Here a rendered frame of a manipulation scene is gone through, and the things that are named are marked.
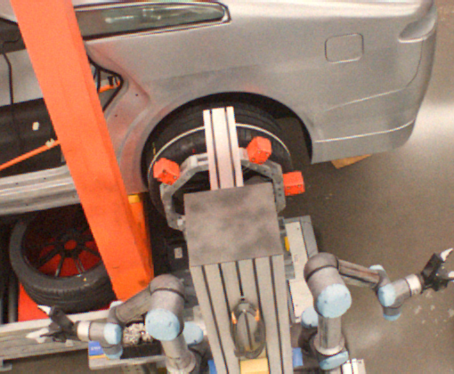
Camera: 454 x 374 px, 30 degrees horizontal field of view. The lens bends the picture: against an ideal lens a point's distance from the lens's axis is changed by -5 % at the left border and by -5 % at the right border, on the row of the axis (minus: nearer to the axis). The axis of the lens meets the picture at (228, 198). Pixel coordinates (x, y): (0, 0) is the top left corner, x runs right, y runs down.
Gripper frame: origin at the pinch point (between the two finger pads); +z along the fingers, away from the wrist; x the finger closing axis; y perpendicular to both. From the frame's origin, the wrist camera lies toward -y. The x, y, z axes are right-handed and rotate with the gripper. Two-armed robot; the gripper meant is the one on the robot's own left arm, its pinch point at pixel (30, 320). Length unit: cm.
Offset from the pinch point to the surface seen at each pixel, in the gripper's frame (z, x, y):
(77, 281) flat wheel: 17, 73, 64
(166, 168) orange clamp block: -34, 88, 0
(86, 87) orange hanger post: -27, 42, -79
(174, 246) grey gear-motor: -25, 105, 67
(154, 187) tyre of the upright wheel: -25, 95, 18
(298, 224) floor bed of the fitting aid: -81, 153, 96
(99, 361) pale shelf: -3, 35, 75
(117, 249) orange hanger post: -20, 52, 14
